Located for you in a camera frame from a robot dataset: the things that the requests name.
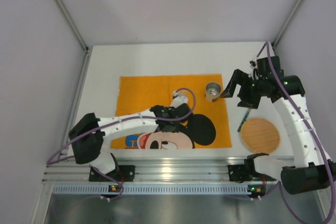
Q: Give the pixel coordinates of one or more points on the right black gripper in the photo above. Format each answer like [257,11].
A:
[244,89]

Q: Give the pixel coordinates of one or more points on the spoon with teal handle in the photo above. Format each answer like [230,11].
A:
[246,115]

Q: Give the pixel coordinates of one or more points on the round woven wicker plate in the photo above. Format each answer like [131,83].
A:
[260,135]

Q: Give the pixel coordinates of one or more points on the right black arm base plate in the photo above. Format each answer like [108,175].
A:
[239,174]

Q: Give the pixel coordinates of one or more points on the orange cartoon mouse placemat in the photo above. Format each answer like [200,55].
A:
[208,127]

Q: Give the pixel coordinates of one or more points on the metal cup with beige sleeve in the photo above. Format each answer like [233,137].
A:
[212,91]

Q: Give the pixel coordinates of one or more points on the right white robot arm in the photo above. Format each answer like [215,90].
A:
[312,169]

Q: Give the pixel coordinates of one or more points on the slotted grey cable duct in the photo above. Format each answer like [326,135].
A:
[160,189]

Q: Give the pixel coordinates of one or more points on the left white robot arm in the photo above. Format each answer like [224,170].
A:
[91,133]

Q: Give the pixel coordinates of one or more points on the aluminium frame rail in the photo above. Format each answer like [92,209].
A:
[151,170]

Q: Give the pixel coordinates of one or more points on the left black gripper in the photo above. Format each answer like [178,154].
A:
[182,109]

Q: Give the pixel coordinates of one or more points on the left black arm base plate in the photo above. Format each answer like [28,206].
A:
[124,173]

